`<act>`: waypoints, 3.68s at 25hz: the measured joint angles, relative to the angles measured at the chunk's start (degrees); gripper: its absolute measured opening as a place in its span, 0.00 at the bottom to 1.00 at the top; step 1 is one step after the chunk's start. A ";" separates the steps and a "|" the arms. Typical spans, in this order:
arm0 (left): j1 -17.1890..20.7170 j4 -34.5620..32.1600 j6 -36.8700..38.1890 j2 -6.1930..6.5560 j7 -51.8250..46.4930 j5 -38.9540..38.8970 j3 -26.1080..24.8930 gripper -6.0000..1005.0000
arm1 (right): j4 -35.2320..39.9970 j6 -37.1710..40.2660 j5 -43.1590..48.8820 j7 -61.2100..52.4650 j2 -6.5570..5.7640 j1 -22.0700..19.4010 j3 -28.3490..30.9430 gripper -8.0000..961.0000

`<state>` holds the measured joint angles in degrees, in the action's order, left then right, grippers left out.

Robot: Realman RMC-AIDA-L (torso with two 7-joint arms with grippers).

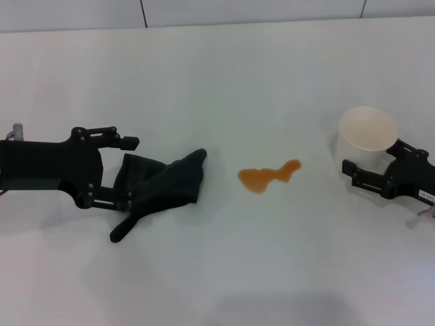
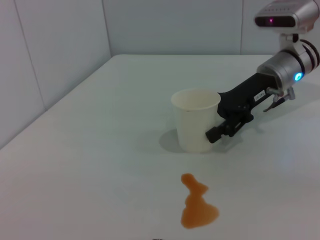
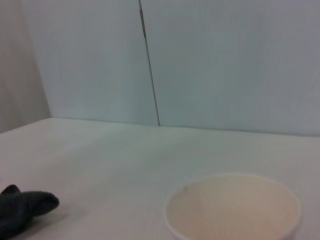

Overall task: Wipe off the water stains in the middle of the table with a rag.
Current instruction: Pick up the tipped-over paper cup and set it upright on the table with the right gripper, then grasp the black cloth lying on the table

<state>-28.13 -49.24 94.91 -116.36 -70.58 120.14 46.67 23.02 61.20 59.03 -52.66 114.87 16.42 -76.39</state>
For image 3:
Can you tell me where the white paper cup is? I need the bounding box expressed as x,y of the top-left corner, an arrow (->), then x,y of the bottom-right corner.
162,172 -> 303,240

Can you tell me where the dark blue rag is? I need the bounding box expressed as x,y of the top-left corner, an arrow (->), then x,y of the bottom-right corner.
0,184 -> 61,239

